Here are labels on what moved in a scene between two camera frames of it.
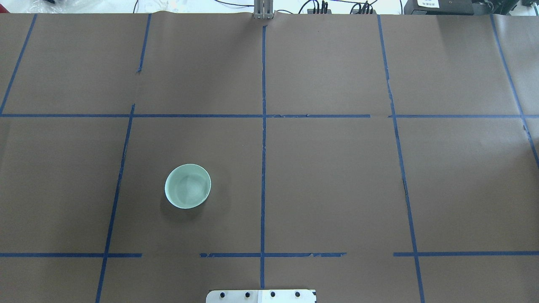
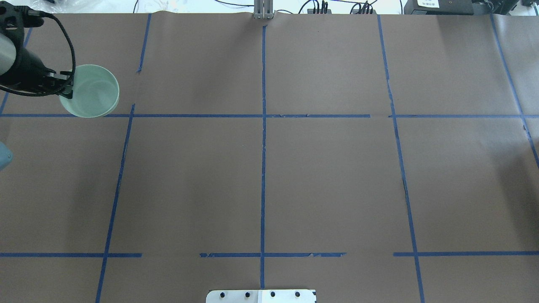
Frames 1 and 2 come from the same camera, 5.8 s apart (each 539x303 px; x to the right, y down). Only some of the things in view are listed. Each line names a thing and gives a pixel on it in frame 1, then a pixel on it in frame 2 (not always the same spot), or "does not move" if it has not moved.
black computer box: [458, 7] does not move
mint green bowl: [187, 186] to [95, 92]
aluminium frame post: [263, 9] does not move
